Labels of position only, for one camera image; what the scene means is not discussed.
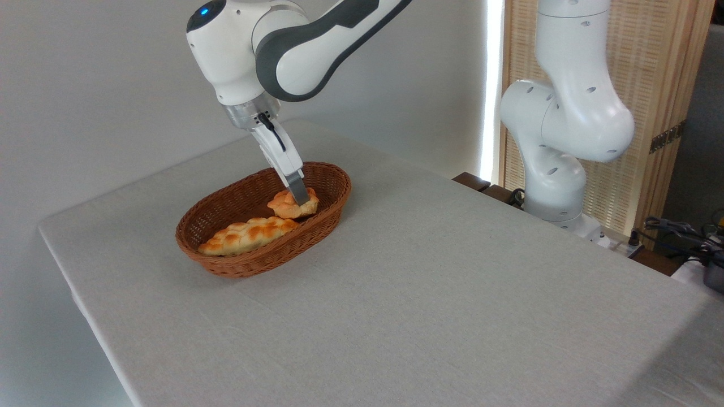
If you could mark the metal screen hinge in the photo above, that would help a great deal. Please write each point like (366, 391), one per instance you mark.
(667, 137)

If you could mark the round orange bread roll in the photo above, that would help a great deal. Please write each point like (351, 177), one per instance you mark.
(285, 208)

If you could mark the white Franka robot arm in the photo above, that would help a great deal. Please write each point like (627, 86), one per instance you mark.
(571, 118)

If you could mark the brown wicker basket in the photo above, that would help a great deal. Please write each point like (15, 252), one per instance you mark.
(226, 206)

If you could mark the wooden bamboo folding screen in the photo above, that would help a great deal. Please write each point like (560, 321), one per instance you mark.
(650, 56)

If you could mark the long braided bread loaf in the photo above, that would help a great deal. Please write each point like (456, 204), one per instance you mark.
(249, 234)

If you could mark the grey tablecloth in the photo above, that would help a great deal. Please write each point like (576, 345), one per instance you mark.
(452, 311)

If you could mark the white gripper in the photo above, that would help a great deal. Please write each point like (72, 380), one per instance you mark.
(285, 161)

